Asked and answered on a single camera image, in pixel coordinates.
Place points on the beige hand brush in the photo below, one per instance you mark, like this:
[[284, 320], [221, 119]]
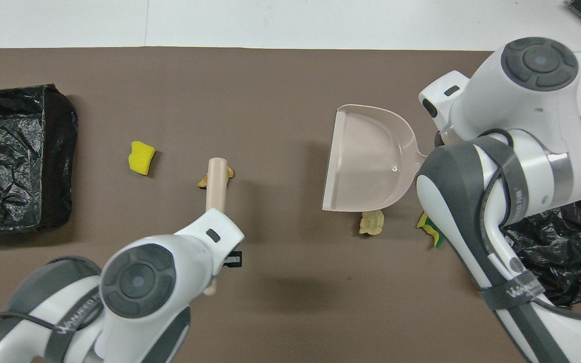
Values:
[[216, 186]]

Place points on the toy croissant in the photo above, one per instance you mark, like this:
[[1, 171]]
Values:
[[202, 181]]

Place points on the large yellow sponge piece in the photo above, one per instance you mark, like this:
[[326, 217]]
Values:
[[141, 159]]

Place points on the toy bread roll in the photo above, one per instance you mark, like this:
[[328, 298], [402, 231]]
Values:
[[371, 223]]

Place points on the beige plastic dustpan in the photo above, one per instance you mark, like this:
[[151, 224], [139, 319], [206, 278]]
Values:
[[366, 161]]

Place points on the green and yellow sponge piece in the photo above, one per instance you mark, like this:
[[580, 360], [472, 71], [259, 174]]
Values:
[[429, 227]]

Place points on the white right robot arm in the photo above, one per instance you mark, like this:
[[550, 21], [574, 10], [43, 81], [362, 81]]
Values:
[[522, 101]]

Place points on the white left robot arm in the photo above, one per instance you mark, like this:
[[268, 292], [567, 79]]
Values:
[[139, 282]]

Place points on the closed black bag bin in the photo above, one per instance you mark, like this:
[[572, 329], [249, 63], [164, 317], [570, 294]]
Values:
[[8, 161]]

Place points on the open black bag bin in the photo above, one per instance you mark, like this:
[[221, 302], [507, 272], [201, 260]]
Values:
[[563, 242]]

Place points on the brown paper table mat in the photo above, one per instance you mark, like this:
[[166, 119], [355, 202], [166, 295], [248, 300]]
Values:
[[280, 75]]

